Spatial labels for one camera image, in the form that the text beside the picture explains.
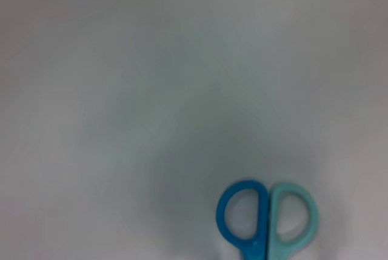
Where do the blue scissors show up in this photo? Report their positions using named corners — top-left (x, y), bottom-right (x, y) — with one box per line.
top-left (215, 179), bottom-right (319, 260)

